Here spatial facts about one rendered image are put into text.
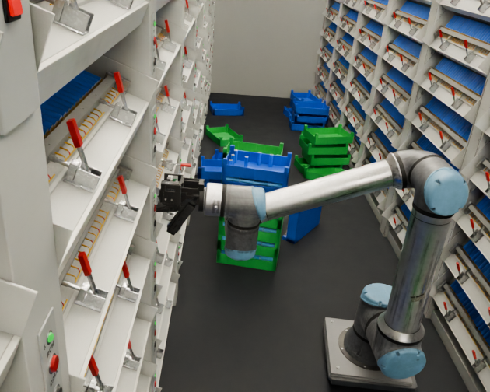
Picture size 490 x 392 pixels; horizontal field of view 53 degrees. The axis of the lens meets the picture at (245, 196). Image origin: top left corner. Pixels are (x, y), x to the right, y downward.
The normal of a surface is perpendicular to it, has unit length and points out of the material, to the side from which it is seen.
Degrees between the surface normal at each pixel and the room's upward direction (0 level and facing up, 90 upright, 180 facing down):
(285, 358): 0
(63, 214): 21
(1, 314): 90
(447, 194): 84
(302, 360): 0
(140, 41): 90
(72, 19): 90
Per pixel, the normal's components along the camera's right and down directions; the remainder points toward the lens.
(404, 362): 0.07, 0.55
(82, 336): 0.43, -0.81
